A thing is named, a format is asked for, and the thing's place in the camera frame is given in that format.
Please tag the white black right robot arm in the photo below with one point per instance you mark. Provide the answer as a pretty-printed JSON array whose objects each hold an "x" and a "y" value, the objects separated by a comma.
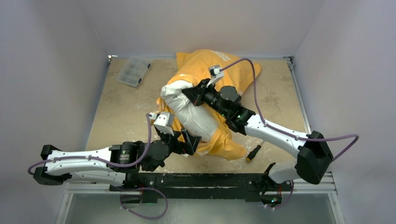
[{"x": 312, "y": 154}]

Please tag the black orange screwdriver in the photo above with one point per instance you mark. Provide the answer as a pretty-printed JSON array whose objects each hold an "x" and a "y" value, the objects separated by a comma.
[{"x": 254, "y": 152}]

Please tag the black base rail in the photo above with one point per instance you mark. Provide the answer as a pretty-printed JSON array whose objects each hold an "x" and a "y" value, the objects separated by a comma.
[{"x": 250, "y": 187}]

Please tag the clear plastic organizer box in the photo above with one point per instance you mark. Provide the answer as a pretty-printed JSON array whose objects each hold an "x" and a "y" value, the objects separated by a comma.
[{"x": 134, "y": 71}]

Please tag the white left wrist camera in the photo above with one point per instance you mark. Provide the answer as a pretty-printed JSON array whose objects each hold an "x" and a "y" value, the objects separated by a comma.
[{"x": 163, "y": 121}]

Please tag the white pillow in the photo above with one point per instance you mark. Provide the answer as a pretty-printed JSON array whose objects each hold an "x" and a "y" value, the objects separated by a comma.
[{"x": 196, "y": 119}]

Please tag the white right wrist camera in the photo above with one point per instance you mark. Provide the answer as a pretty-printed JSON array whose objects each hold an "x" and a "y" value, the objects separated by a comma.
[{"x": 216, "y": 75}]

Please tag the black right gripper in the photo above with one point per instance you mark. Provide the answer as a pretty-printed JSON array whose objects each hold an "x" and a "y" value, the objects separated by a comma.
[{"x": 200, "y": 95}]

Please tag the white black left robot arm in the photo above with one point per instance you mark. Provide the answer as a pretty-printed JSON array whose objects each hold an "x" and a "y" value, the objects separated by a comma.
[{"x": 112, "y": 164}]

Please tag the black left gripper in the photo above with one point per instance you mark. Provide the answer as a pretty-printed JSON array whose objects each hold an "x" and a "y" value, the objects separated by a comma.
[{"x": 191, "y": 142}]

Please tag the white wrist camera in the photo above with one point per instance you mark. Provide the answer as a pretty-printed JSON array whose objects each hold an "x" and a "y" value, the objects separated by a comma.
[
  {"x": 216, "y": 75},
  {"x": 163, "y": 121}
]

